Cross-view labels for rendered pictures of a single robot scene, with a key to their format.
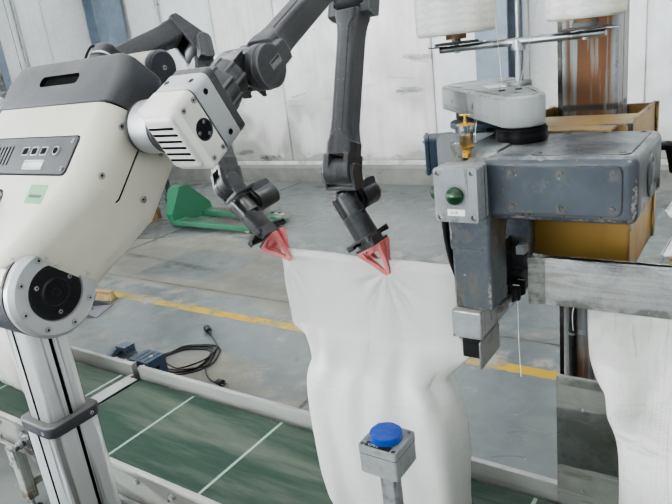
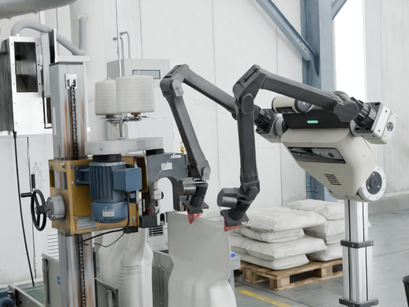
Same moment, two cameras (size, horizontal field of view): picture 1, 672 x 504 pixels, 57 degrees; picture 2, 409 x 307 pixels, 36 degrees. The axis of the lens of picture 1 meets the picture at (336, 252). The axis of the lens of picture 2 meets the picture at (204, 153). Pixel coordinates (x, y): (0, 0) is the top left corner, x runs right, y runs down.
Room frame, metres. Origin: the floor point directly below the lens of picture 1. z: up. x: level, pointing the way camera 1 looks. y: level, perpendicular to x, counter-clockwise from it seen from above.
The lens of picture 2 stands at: (3.79, 0.96, 1.49)
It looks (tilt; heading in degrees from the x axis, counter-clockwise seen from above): 3 degrees down; 202
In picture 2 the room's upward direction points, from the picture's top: 2 degrees counter-clockwise
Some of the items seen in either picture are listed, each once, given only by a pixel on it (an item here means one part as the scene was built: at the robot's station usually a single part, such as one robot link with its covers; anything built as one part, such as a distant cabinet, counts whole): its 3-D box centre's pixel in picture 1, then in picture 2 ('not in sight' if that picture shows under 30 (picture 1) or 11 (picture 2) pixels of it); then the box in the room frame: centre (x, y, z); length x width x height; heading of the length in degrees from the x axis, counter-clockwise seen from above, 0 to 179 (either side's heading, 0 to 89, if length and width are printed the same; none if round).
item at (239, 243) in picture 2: not in sight; (258, 240); (-1.98, -0.80, 0.32); 0.67 x 0.42 x 0.14; 148
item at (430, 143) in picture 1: (440, 157); (128, 182); (1.52, -0.28, 1.25); 0.10 x 0.08 x 0.12; 169
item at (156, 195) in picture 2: not in sight; (156, 198); (1.23, -0.30, 1.14); 0.05 x 0.04 x 0.16; 144
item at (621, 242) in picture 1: (584, 184); (92, 192); (1.34, -0.56, 1.18); 0.34 x 0.25 x 0.31; 144
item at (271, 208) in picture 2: not in sight; (257, 215); (-1.98, -0.81, 0.56); 0.66 x 0.43 x 0.15; 141
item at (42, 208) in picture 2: not in sight; (38, 209); (1.56, -0.70, 1.13); 0.18 x 0.11 x 0.18; 54
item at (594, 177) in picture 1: (556, 213); (156, 178); (1.04, -0.39, 1.21); 0.30 x 0.25 x 0.30; 54
